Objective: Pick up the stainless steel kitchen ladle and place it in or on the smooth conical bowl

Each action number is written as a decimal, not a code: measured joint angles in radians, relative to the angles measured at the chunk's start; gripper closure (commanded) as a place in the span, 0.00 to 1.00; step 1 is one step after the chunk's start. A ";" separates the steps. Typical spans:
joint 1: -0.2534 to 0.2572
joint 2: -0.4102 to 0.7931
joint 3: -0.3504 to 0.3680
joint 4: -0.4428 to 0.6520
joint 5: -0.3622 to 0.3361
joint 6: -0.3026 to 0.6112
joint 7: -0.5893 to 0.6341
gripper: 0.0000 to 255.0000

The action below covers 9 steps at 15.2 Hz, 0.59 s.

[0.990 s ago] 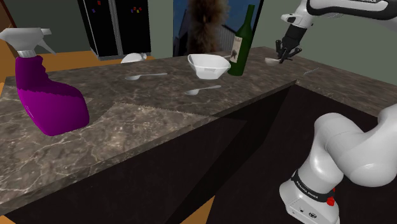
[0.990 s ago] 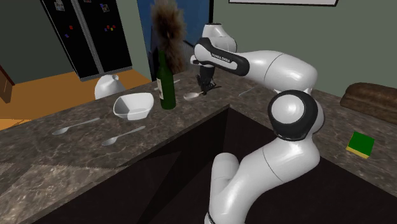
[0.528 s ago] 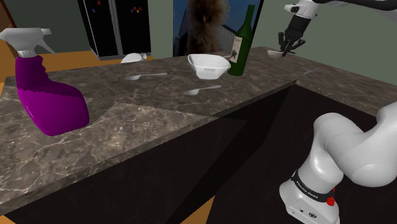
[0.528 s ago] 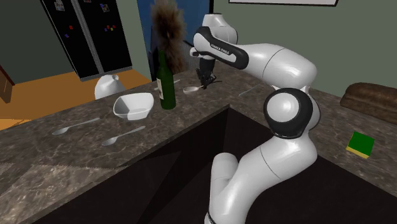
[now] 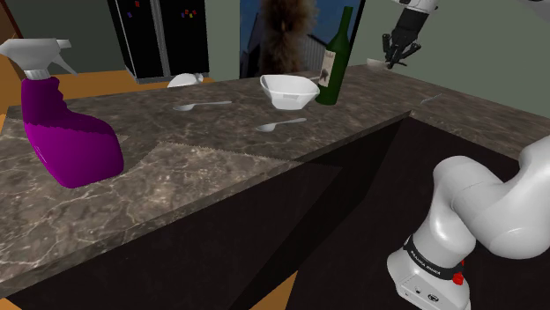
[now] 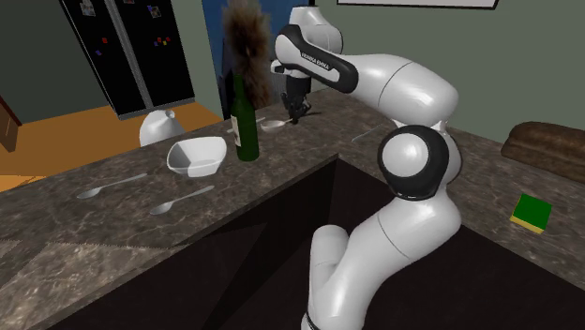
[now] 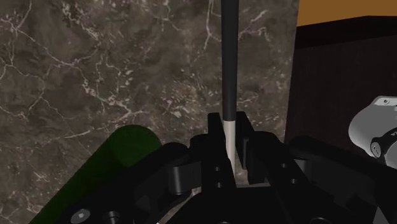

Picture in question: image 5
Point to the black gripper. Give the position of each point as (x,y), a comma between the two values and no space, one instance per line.
(408,28)

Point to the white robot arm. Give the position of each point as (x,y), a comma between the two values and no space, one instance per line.
(477,206)

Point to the small white bowl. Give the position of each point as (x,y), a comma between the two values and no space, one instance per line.
(376,63)

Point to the small silver knife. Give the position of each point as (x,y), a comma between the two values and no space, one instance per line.
(429,99)

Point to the green wine bottle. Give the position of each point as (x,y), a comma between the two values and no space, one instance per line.
(334,68)

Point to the white angular bowl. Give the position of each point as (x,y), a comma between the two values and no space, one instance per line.
(288,91)

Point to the silver spoon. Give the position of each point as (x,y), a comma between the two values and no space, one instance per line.
(266,127)
(185,107)

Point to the dark robot stand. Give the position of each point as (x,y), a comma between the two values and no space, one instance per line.
(378,223)

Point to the white rounded object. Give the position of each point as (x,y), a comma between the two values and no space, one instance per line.
(182,80)

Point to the black refrigerator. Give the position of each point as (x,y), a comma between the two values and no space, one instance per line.
(146,38)

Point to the purple spray bottle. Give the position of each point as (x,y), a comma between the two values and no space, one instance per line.
(71,146)

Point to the blue wall picture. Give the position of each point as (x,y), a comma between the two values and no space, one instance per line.
(253,34)

